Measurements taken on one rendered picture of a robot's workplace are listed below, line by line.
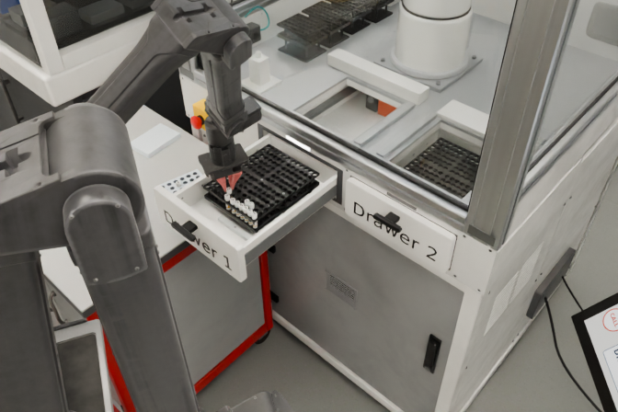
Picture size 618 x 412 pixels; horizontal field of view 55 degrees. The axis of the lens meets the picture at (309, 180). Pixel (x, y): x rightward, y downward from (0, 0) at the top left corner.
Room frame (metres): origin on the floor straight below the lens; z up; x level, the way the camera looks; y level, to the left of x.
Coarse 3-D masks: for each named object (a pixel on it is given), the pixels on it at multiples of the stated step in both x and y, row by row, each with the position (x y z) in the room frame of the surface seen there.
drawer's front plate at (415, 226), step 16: (352, 192) 1.04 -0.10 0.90; (368, 192) 1.01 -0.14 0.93; (352, 208) 1.04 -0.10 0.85; (368, 208) 1.01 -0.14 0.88; (384, 208) 0.98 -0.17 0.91; (400, 208) 0.96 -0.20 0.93; (368, 224) 1.00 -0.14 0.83; (400, 224) 0.95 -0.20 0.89; (416, 224) 0.92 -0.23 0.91; (432, 224) 0.90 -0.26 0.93; (400, 240) 0.94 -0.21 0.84; (416, 240) 0.91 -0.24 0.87; (432, 240) 0.89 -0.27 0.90; (448, 240) 0.86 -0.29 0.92; (416, 256) 0.91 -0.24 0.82; (432, 256) 0.88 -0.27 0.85; (448, 256) 0.86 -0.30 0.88
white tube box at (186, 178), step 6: (186, 174) 1.23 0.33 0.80; (192, 174) 1.23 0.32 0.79; (198, 174) 1.23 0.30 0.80; (174, 180) 1.21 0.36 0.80; (180, 180) 1.20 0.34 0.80; (186, 180) 1.20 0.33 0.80; (192, 180) 1.21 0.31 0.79; (156, 186) 1.18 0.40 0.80; (162, 186) 1.19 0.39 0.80; (168, 186) 1.18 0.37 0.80; (174, 186) 1.18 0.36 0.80; (174, 192) 1.16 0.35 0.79
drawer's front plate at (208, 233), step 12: (156, 192) 1.02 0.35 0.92; (168, 192) 1.01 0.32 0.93; (168, 204) 1.00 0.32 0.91; (180, 204) 0.97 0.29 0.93; (168, 216) 1.00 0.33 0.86; (180, 216) 0.97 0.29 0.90; (192, 216) 0.94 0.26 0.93; (204, 228) 0.91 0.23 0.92; (216, 228) 0.90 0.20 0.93; (204, 240) 0.91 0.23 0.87; (216, 240) 0.88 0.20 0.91; (228, 240) 0.86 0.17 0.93; (204, 252) 0.92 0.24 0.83; (228, 252) 0.86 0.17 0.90; (240, 252) 0.84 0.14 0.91; (240, 264) 0.84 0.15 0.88; (240, 276) 0.84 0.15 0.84
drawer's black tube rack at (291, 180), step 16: (256, 160) 1.16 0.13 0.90; (272, 160) 1.16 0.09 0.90; (288, 160) 1.16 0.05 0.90; (240, 176) 1.10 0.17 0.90; (256, 176) 1.10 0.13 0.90; (272, 176) 1.14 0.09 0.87; (288, 176) 1.10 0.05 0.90; (304, 176) 1.13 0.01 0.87; (208, 192) 1.08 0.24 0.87; (224, 192) 1.04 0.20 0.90; (240, 192) 1.07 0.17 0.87; (256, 192) 1.04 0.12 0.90; (272, 192) 1.07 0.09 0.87; (288, 192) 1.05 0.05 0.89; (304, 192) 1.07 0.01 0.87; (224, 208) 1.02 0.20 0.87; (256, 208) 0.99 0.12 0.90; (272, 208) 0.99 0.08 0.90; (288, 208) 1.03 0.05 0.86
